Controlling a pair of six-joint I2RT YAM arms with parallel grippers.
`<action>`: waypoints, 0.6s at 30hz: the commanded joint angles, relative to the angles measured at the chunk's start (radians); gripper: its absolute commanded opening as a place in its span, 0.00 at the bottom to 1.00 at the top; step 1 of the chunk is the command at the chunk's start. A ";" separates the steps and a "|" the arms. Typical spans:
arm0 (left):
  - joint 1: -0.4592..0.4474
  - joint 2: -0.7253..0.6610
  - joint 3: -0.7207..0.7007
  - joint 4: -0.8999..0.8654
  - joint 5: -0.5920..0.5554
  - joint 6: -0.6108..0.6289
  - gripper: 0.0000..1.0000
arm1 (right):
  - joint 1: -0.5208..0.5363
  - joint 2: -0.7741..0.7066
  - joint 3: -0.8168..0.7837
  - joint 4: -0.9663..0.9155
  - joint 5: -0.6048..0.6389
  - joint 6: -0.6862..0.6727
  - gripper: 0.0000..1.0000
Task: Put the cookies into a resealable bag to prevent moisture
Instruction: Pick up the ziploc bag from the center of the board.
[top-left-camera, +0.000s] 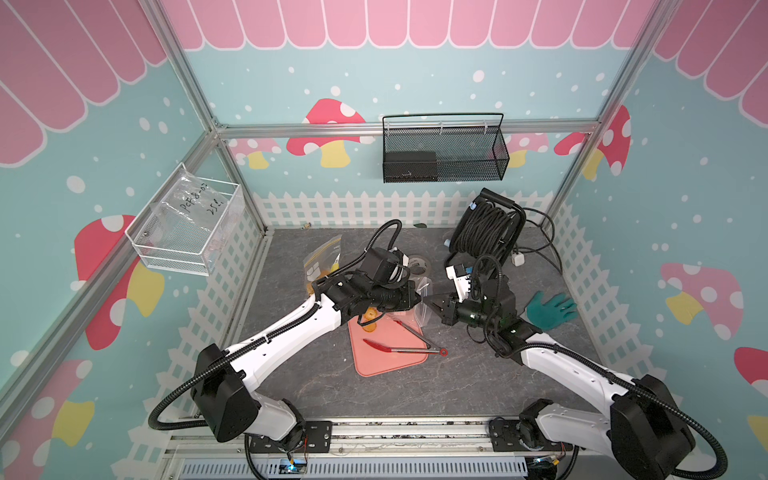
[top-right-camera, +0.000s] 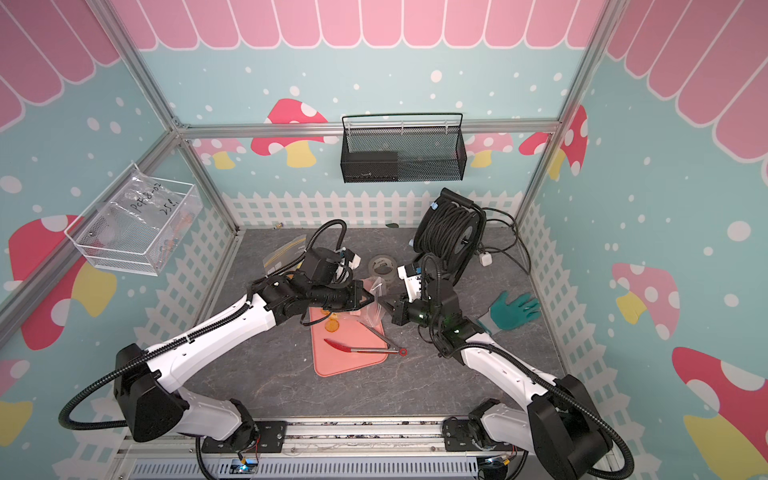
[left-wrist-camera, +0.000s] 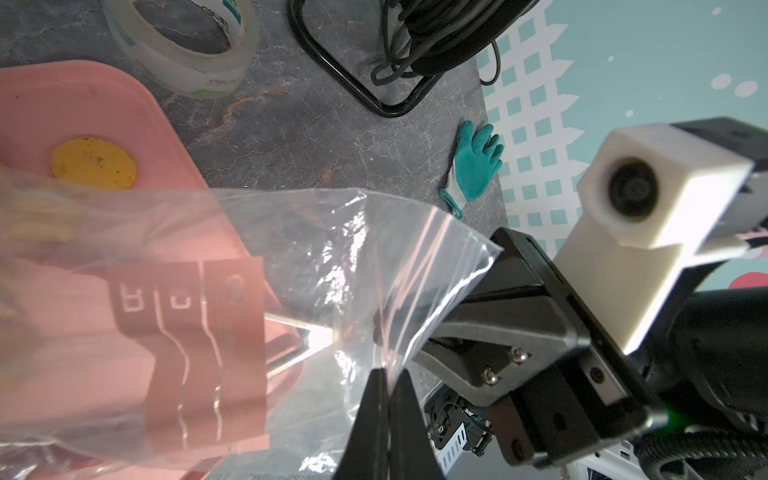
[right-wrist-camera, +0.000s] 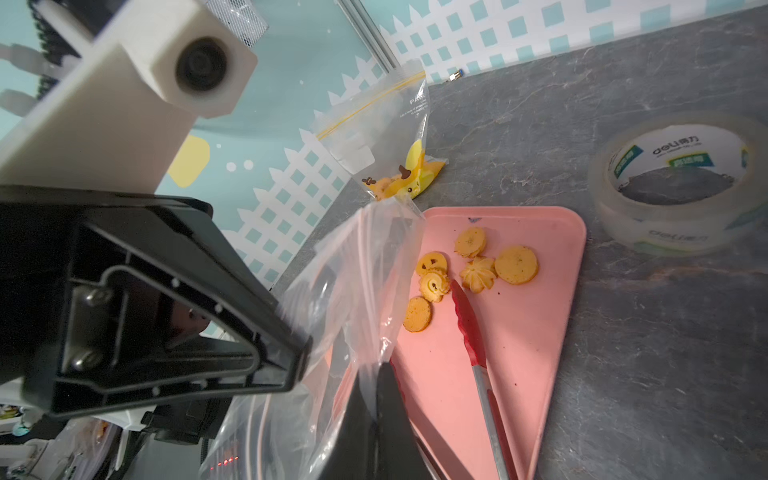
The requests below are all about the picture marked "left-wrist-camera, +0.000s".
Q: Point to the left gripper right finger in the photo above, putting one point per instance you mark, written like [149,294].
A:
[410,453]

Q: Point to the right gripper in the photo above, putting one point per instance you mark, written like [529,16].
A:
[525,349]

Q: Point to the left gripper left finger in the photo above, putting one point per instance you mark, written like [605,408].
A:
[367,452]

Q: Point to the small clear zip bag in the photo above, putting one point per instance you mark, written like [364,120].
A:
[365,278]

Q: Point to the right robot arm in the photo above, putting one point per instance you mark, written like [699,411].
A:
[705,357]

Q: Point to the green rubber glove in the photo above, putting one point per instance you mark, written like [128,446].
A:
[477,159]

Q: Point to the pink plastic tray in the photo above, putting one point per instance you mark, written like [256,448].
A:
[139,334]

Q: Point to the round cookie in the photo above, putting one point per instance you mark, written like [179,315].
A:
[94,163]

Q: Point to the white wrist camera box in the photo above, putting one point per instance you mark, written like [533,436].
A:
[659,199]

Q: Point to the black cable reel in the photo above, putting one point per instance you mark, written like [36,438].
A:
[421,39]

